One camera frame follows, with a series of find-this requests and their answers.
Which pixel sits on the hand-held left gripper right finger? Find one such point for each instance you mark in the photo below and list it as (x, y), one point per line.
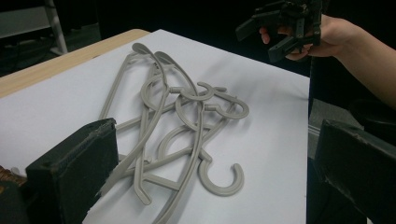
(361, 168)

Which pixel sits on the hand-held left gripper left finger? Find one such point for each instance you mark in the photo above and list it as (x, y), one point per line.
(74, 168)

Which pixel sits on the white table sheet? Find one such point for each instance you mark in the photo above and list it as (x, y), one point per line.
(264, 140)

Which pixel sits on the white metal stand leg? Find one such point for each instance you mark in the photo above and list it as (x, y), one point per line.
(56, 28)

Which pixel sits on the grey shelf board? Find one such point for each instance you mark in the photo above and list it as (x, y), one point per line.
(21, 21)

